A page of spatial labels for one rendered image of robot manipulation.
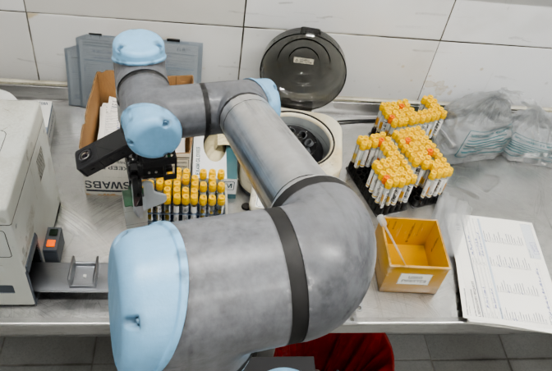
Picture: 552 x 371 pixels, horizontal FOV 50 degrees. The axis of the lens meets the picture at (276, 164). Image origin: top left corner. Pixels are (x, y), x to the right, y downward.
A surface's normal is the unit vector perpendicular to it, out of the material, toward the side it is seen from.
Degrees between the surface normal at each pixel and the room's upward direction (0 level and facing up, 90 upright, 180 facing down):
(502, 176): 0
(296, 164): 21
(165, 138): 90
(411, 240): 90
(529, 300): 0
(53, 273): 0
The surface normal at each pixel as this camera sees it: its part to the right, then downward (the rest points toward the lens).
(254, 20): 0.07, 0.72
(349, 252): 0.62, -0.37
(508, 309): 0.11, -0.69
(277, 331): 0.29, 0.55
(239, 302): 0.28, 0.06
